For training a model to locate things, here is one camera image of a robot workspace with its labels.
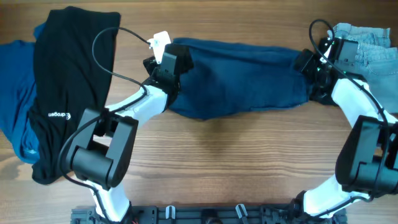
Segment navy blue shorts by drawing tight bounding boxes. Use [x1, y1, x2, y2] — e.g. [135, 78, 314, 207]
[169, 38, 310, 120]

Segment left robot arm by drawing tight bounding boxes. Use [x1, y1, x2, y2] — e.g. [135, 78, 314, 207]
[58, 44, 193, 223]

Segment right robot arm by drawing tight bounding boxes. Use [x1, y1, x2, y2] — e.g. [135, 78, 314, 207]
[290, 37, 397, 222]

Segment light blue folded jeans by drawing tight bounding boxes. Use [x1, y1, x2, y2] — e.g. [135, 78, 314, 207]
[327, 23, 397, 113]

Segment black t-shirt with logo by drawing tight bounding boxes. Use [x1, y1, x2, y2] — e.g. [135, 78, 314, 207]
[29, 6, 121, 185]

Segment teal blue garment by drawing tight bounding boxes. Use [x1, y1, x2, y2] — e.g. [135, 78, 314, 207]
[1, 40, 40, 164]

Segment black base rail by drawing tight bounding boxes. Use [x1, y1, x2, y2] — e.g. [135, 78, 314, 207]
[70, 203, 348, 224]

